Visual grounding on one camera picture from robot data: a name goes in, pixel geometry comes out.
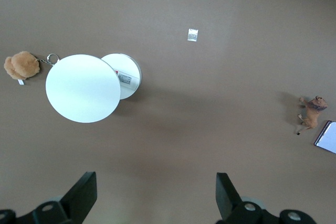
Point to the brown lion statue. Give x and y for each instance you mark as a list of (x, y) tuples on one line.
[(312, 116)]

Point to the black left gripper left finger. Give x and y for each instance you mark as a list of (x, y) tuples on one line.
[(81, 197)]

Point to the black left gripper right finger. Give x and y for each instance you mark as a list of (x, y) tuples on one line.
[(225, 195)]

